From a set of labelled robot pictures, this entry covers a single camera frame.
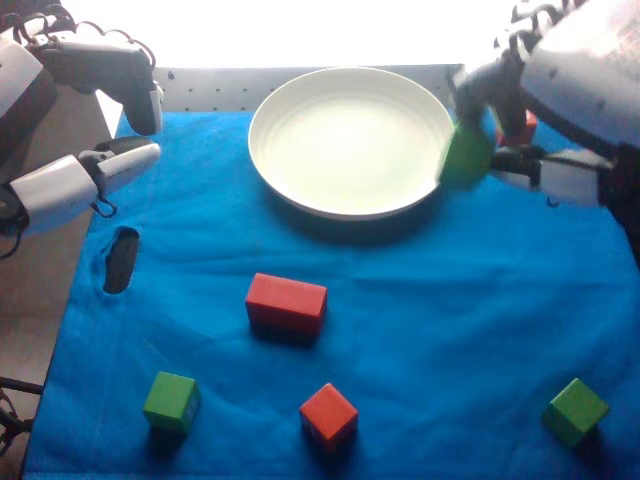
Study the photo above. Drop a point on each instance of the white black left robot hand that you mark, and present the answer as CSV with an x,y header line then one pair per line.
x,y
100,60

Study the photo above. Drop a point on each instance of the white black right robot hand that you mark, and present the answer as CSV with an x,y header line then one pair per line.
x,y
580,75

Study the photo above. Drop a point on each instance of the tall green block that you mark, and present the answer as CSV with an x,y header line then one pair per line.
x,y
467,157

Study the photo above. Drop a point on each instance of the tall red block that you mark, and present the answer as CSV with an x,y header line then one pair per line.
x,y
285,305

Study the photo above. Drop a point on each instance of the white round plate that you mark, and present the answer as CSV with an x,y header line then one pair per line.
x,y
345,150

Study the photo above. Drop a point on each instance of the red cube with number three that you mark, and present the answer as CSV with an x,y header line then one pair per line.
x,y
530,131

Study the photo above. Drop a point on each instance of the blue cloth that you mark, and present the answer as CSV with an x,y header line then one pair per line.
x,y
425,310

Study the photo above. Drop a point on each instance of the black tripod stand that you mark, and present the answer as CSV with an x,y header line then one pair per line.
x,y
20,385

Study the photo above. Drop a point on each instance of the plain green cube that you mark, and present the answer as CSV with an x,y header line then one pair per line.
x,y
575,412

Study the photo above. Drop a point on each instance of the green cube with printed side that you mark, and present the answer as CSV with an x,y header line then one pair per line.
x,y
169,402

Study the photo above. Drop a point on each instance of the plain red cube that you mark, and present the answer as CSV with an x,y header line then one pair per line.
x,y
327,415

